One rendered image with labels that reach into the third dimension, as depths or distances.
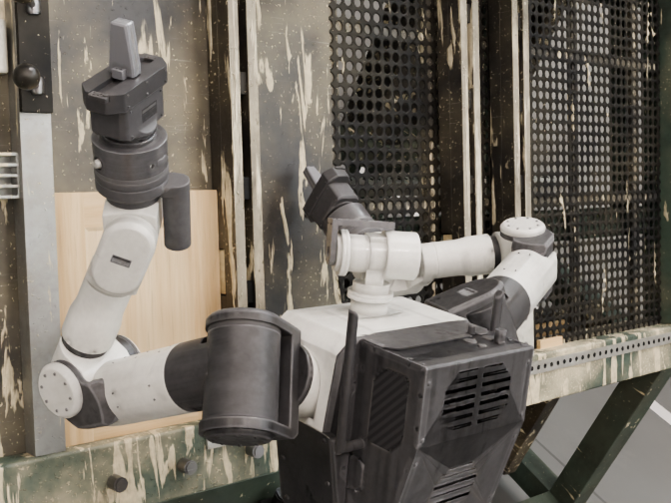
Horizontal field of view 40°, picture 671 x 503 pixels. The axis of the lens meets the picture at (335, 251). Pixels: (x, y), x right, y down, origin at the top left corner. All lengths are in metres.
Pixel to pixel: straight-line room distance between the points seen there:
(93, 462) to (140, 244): 0.53
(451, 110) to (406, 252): 0.85
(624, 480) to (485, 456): 2.55
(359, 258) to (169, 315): 0.50
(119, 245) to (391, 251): 0.35
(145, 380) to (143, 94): 0.36
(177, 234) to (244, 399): 0.23
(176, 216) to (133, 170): 0.09
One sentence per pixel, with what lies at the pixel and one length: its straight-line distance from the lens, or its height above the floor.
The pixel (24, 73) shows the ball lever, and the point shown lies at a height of 1.44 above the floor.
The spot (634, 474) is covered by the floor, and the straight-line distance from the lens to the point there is 3.82.
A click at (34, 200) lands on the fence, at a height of 1.23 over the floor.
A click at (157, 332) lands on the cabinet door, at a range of 1.62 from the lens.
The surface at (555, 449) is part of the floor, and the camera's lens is 3.68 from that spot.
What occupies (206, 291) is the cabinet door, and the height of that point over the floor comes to 1.08.
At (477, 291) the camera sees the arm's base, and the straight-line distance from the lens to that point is 1.38.
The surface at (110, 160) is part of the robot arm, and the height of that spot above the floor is 1.49.
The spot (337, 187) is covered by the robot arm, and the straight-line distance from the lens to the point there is 1.68.
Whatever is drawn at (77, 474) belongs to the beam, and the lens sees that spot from 1.55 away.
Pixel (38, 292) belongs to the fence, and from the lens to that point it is 1.49.
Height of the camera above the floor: 1.99
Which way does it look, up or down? 28 degrees down
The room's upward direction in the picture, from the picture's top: 22 degrees clockwise
